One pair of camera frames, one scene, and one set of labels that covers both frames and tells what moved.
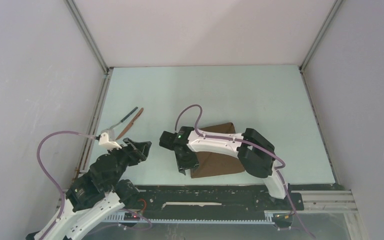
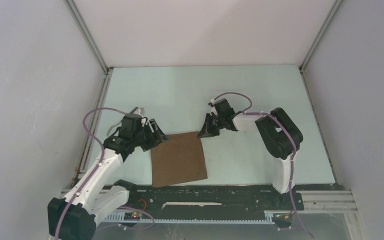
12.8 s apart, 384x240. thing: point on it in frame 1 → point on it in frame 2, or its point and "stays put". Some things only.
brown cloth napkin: (212, 163) → (179, 159)
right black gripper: (182, 165) → (207, 130)
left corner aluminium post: (88, 34) stays put
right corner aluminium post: (321, 36) stays put
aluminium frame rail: (330, 201) stays put
